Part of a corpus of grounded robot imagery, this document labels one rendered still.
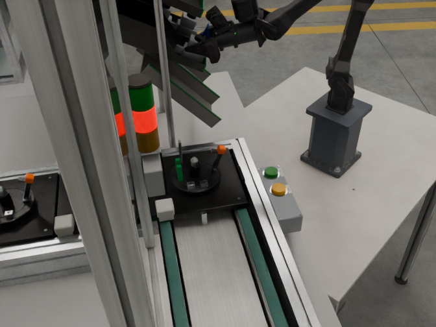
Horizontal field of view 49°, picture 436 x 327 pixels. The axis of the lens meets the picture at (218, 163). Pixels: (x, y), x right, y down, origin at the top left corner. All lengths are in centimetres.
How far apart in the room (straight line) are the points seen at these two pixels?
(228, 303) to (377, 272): 138
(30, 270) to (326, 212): 81
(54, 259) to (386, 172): 101
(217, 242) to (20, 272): 50
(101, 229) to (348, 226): 114
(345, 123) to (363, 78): 239
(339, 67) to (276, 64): 250
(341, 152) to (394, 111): 44
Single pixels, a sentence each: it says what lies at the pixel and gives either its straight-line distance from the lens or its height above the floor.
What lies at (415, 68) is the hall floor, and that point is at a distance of 403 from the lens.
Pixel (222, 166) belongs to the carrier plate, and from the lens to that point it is 136.
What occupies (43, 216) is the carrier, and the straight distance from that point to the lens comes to 131.
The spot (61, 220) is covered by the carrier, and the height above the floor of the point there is 99.
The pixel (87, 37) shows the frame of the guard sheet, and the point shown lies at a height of 178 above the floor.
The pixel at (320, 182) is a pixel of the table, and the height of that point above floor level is 86.
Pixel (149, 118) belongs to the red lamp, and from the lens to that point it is 92.
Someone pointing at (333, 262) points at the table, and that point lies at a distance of 130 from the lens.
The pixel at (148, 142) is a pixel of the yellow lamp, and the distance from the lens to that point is 95.
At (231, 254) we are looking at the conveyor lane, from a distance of 121.
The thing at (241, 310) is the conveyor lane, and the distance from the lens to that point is 112.
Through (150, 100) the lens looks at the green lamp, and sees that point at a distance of 90.
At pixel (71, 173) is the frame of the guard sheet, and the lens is 25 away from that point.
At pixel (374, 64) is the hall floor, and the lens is 399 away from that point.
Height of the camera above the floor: 187
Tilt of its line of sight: 41 degrees down
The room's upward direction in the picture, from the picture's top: 1 degrees counter-clockwise
